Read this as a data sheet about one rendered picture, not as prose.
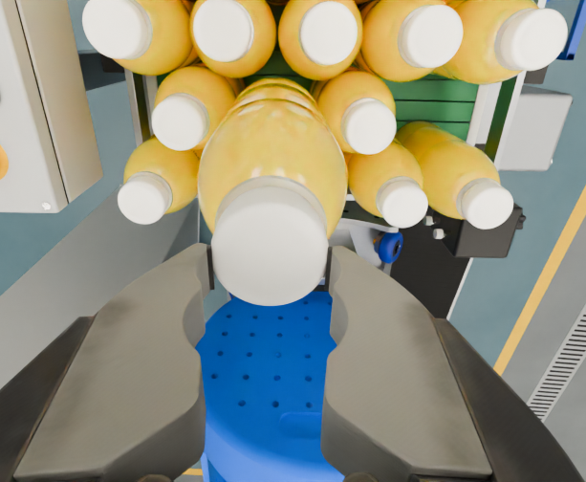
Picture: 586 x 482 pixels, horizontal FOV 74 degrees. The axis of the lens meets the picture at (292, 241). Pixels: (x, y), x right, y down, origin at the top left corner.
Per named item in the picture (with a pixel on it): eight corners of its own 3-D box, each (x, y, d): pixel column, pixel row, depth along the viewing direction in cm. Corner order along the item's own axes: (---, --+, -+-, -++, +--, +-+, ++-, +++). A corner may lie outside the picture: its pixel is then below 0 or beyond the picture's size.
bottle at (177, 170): (188, 179, 53) (145, 243, 36) (153, 135, 50) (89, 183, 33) (229, 151, 51) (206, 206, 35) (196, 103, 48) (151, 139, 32)
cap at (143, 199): (147, 221, 35) (141, 230, 34) (117, 187, 34) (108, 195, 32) (181, 200, 34) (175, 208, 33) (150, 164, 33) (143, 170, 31)
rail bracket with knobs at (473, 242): (413, 223, 57) (438, 258, 48) (422, 177, 54) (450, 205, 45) (479, 224, 58) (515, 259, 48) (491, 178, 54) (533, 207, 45)
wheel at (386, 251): (375, 265, 52) (389, 271, 51) (379, 235, 50) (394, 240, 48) (389, 252, 55) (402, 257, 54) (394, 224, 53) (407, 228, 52)
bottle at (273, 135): (328, 87, 29) (389, 154, 13) (310, 175, 33) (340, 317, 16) (236, 70, 29) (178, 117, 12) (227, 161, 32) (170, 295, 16)
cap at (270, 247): (333, 187, 14) (340, 208, 12) (311, 278, 16) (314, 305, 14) (224, 170, 13) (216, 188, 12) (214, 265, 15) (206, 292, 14)
